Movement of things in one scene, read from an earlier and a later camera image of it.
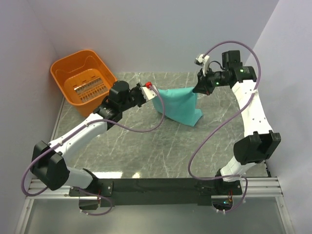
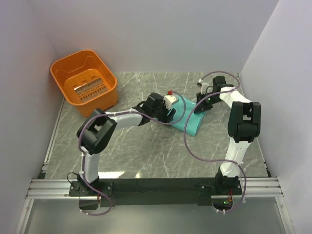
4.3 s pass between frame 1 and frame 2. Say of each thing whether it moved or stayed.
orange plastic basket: stayed
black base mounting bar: stayed
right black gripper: moved
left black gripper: moved
